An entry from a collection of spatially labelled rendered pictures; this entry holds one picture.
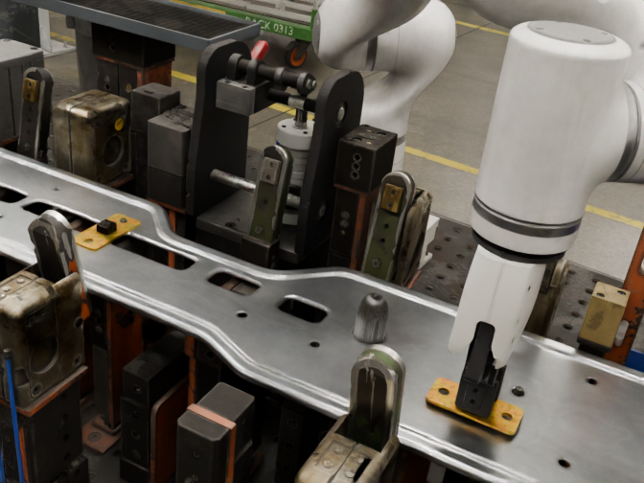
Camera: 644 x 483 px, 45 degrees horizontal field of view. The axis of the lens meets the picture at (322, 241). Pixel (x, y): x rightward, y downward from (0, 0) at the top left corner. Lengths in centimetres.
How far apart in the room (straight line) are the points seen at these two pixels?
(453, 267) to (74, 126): 80
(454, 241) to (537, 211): 107
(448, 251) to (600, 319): 80
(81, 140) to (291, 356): 48
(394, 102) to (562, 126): 78
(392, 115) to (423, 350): 61
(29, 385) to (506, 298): 45
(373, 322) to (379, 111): 61
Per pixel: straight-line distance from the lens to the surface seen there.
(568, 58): 55
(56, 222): 77
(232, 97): 97
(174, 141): 104
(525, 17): 69
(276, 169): 93
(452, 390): 75
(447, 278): 152
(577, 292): 158
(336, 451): 61
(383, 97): 133
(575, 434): 75
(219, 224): 104
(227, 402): 72
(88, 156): 110
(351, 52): 126
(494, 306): 62
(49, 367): 82
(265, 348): 77
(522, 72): 56
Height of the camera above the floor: 147
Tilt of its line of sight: 29 degrees down
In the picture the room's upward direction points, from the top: 7 degrees clockwise
